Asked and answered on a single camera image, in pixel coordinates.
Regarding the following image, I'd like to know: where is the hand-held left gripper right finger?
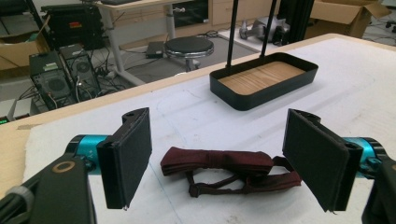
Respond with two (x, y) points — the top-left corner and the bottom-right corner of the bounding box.
(281, 107), (364, 213)

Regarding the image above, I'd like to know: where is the cardboard box with clutter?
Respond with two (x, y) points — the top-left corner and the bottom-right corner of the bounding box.
(0, 18), (51, 71)

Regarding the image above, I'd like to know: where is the grey metal device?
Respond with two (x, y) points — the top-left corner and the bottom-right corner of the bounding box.
(238, 17), (291, 45)

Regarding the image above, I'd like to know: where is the wooden cabinet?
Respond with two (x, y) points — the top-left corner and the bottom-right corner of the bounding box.
(210, 0), (282, 27)

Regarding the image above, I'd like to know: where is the white desk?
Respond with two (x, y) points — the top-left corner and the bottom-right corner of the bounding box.
(92, 0), (188, 87)

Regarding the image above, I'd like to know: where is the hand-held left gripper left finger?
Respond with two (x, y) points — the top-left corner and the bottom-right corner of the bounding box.
(96, 106), (153, 211)

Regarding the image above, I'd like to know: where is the white table cloth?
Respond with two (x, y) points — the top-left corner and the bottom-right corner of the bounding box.
(22, 36), (396, 224)

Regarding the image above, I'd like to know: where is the black metal stand pole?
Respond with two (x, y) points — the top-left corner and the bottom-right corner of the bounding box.
(260, 0), (278, 59)
(226, 0), (240, 69)

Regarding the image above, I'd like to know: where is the black tray with wooden bottom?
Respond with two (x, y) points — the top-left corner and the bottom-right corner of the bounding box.
(209, 51), (319, 112)

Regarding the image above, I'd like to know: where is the black equipment case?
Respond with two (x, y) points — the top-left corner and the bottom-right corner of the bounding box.
(40, 3), (106, 51)

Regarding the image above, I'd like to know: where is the round black stool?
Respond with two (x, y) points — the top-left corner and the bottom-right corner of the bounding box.
(163, 35), (215, 73)

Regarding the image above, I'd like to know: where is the white power supply box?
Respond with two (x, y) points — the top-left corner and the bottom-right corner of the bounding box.
(0, 97), (34, 123)

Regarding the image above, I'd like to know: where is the open cardboard box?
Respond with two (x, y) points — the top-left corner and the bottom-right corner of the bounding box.
(304, 0), (392, 40)

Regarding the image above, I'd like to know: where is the black computer tower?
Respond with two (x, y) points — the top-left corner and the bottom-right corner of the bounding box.
(59, 43), (103, 103)
(29, 50), (78, 110)

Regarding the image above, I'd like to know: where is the small black flat box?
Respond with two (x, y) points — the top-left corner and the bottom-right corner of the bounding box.
(145, 40), (165, 60)

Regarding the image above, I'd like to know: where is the maroon bow tie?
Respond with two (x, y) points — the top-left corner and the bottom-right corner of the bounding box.
(160, 147), (303, 199)

